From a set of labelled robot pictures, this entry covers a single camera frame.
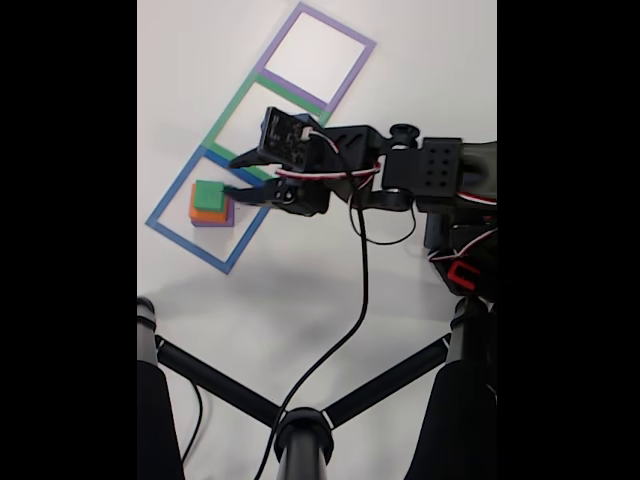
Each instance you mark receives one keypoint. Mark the large purple cube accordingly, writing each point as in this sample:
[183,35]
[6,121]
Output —
[230,215]

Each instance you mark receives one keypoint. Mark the green cube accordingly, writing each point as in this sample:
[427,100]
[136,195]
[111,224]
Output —
[209,194]

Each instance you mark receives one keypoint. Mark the orange cube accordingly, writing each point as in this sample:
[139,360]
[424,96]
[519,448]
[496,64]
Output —
[200,214]

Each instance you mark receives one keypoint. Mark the black tripod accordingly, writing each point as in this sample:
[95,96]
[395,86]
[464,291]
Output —
[302,440]

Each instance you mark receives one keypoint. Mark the black camera box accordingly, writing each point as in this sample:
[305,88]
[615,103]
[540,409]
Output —
[285,137]

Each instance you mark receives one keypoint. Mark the green square frame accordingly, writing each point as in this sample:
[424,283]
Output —
[232,107]

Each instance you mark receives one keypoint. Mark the purple square frame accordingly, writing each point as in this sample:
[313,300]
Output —
[292,85]

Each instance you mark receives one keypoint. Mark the blue square frame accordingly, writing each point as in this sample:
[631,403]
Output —
[185,240]

